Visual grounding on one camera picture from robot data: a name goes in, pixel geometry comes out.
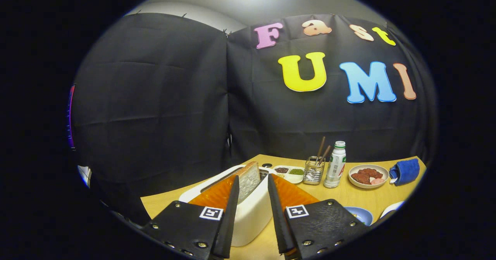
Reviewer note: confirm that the blue folded towel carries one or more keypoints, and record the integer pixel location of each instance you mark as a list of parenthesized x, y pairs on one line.
[(407, 171)]

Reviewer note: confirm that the brown wooden chopstick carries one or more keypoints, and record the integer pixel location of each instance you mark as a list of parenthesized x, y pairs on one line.
[(324, 154), (321, 145)]

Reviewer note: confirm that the white rhombic plate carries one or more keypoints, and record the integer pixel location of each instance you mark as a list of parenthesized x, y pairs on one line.
[(391, 209)]

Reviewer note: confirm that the blue round plate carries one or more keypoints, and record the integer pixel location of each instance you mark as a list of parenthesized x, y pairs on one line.
[(364, 215)]

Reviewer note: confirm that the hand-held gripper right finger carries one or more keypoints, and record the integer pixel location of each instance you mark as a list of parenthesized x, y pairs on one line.
[(278, 221)]

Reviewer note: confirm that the round white meat plate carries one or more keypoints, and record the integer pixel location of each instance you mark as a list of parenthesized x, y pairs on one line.
[(354, 183)]

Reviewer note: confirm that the white plastic drink bottle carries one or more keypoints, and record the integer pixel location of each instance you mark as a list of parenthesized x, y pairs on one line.
[(335, 167)]

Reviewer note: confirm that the white divided condiment tray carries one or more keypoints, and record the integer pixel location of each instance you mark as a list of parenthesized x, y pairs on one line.
[(293, 179)]

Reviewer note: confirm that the black backdrop cloth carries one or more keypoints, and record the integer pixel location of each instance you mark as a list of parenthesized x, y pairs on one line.
[(155, 97)]

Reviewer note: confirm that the dark seeds pile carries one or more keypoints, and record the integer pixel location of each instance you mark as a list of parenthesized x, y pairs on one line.
[(281, 170)]

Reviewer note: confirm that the metal mesh utensil holder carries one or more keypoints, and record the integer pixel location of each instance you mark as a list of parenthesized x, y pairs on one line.
[(313, 173)]

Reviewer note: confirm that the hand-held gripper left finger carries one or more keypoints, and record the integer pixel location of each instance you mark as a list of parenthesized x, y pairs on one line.
[(228, 221)]

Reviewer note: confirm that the white toaster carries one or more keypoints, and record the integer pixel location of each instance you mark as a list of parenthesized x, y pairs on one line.
[(252, 221)]

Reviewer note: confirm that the brown meat piece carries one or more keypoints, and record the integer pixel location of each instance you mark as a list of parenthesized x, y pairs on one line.
[(360, 178), (371, 172)]

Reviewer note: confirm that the pink ham slice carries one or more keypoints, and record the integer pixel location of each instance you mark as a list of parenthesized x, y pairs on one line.
[(378, 181)]

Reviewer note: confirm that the bread slice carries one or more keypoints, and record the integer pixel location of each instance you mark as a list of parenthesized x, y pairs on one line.
[(250, 178)]

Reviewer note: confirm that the green seeds pile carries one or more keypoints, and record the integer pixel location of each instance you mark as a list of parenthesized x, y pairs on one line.
[(296, 171)]

